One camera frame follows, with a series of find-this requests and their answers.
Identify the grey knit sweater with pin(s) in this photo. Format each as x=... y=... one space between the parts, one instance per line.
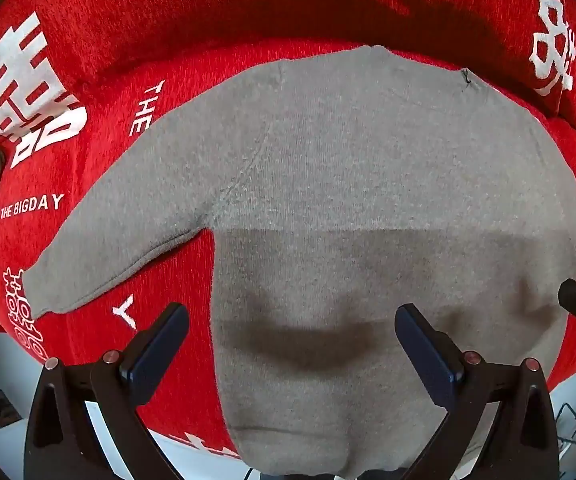
x=318 y=185

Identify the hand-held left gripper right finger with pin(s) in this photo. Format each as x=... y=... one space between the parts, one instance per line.
x=428 y=355

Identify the red printed blanket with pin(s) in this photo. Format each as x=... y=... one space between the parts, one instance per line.
x=168 y=10

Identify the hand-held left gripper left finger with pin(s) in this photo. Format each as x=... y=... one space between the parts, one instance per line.
x=160 y=355

